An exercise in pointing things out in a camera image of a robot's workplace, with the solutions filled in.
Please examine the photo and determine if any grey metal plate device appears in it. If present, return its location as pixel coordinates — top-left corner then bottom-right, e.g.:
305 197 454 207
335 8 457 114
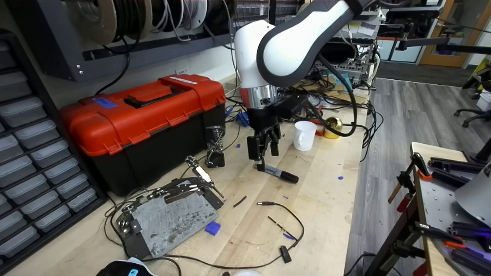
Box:
116 178 223 259

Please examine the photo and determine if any gold brass tip cleaner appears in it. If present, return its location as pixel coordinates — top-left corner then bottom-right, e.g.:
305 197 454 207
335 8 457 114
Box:
323 117 342 140

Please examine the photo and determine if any black grey Sharpie marker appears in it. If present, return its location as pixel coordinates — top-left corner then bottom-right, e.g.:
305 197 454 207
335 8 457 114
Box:
254 164 299 184

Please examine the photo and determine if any small black helping-hand stand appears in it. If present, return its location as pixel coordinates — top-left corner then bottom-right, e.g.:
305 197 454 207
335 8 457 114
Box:
205 125 223 167

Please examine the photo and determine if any white plastic cup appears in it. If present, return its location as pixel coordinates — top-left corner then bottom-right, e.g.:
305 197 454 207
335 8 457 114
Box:
293 121 316 152

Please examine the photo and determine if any small blue plastic block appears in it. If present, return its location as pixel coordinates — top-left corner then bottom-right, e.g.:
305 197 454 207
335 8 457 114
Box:
205 223 220 236

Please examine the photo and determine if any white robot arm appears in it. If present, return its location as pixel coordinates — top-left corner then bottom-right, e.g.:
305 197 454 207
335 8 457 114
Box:
234 0 369 161

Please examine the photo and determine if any black thin cable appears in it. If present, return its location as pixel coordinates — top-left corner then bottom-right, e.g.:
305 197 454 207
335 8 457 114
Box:
102 200 306 273

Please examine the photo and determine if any red black toolbox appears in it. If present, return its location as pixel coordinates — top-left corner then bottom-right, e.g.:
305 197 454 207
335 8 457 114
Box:
61 75 225 197

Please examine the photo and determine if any grey parts drawer cabinet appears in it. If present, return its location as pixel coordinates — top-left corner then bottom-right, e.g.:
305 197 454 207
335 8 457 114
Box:
0 29 104 275

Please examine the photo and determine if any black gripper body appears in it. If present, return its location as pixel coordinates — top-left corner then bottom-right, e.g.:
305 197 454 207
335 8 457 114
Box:
246 108 280 146

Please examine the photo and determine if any wire spool rack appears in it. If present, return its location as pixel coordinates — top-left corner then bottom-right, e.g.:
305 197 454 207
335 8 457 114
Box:
35 0 303 83

